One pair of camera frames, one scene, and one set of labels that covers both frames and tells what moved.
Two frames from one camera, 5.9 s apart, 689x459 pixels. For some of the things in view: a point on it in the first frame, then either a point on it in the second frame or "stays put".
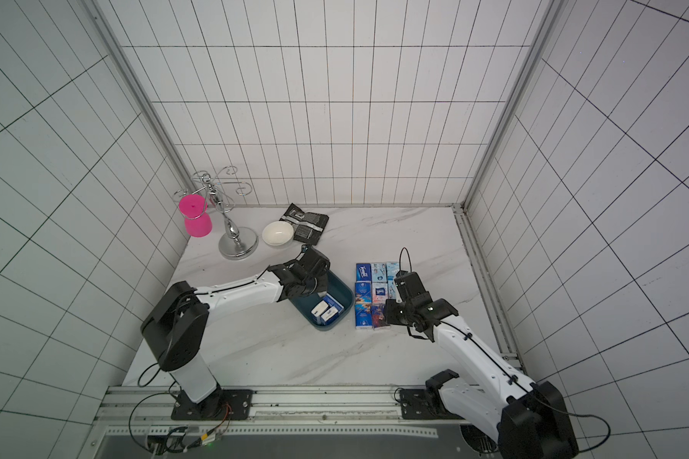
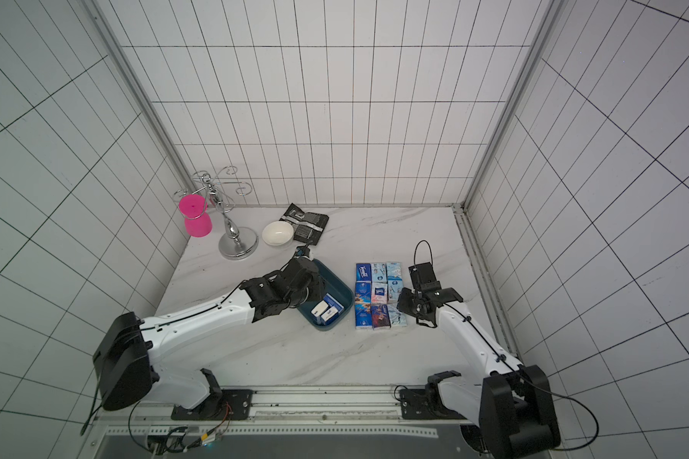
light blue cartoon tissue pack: [391, 271] stays put
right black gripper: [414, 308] -> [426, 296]
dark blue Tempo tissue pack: [364, 272] stays put
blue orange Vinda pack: [364, 316] stays put
